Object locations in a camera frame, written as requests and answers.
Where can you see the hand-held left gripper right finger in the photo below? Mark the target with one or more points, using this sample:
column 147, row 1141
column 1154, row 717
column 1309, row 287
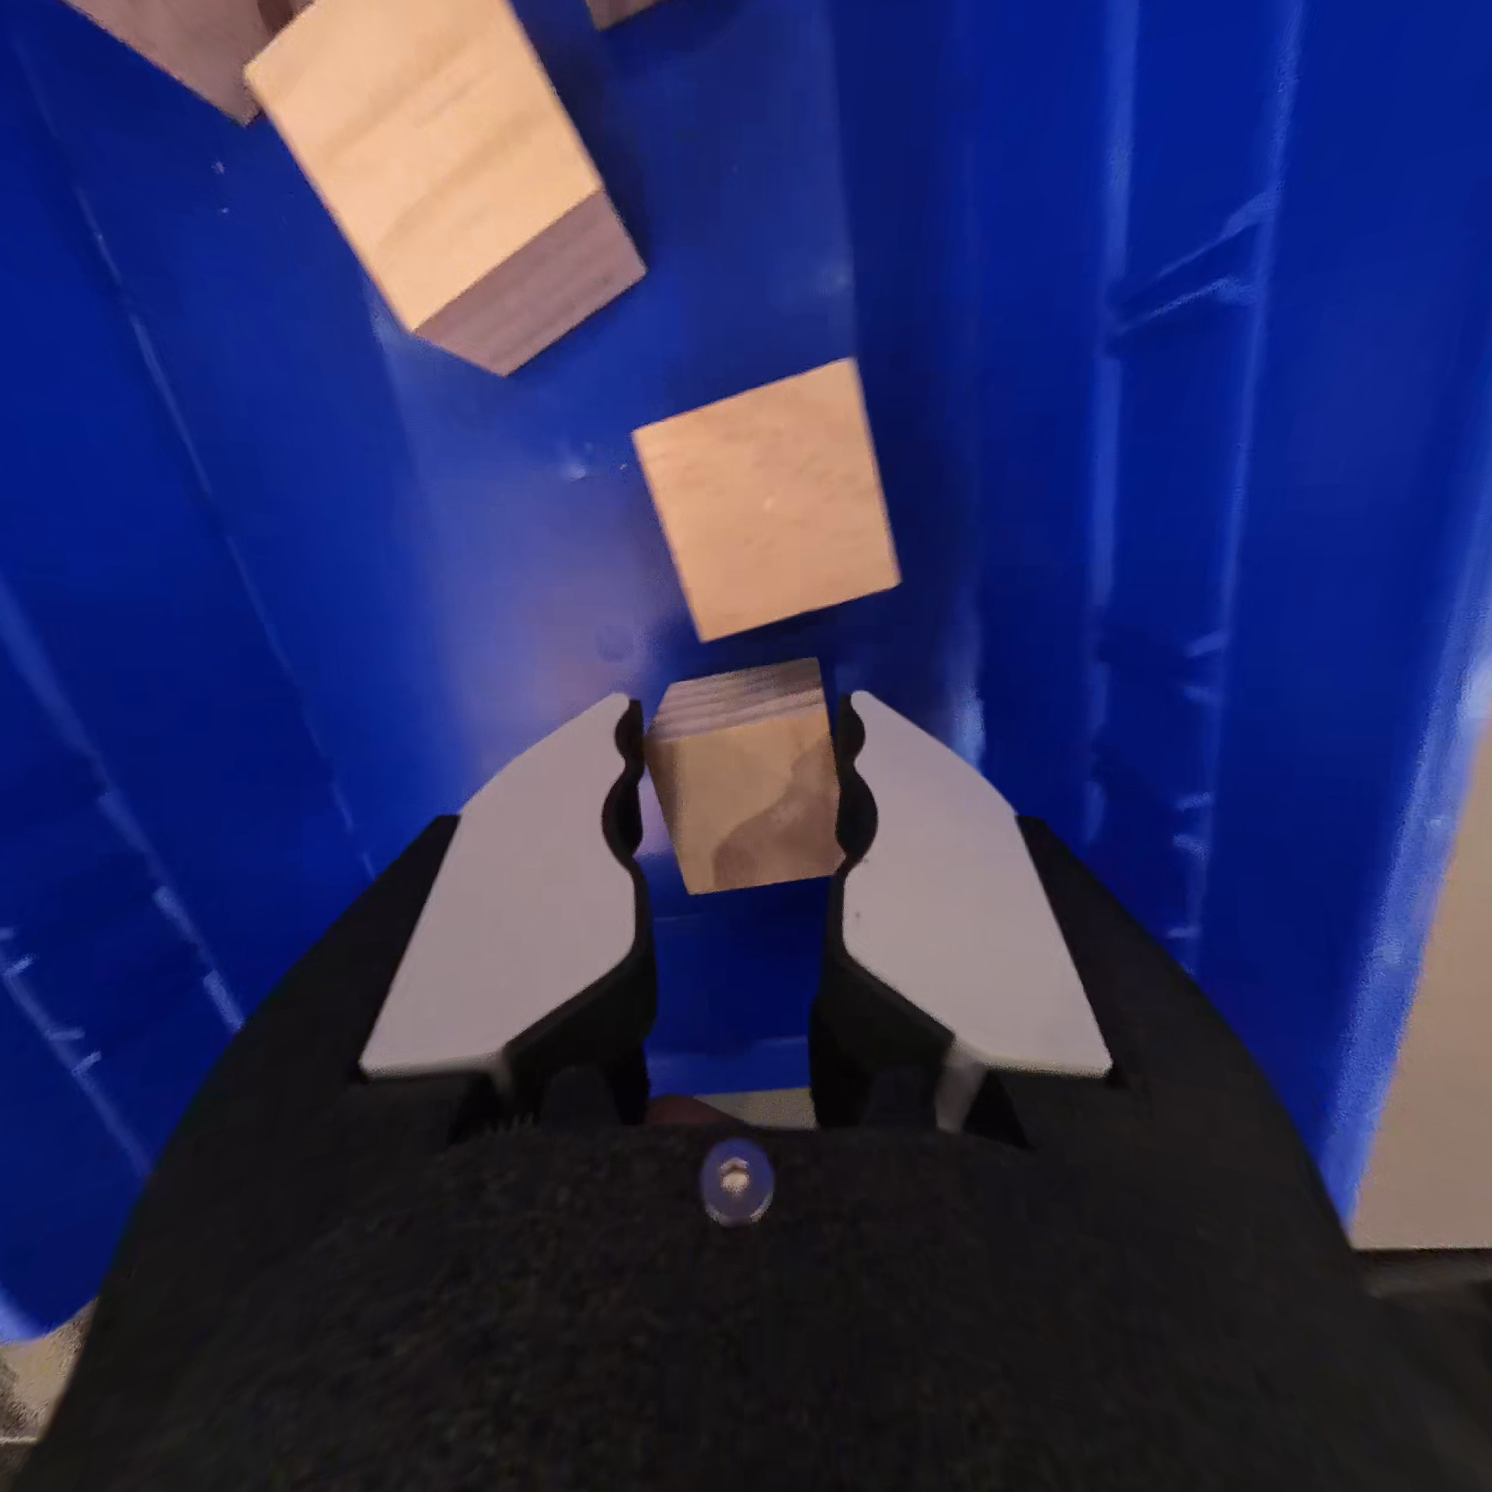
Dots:
column 968, row 933

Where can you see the blue plastic bin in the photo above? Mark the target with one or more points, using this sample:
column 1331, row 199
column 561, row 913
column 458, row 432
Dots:
column 1049, row 350

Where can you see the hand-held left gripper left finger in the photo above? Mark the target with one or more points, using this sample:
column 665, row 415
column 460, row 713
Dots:
column 501, row 933

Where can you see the grey desk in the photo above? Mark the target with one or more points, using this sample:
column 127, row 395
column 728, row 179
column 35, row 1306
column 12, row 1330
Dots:
column 1434, row 1108

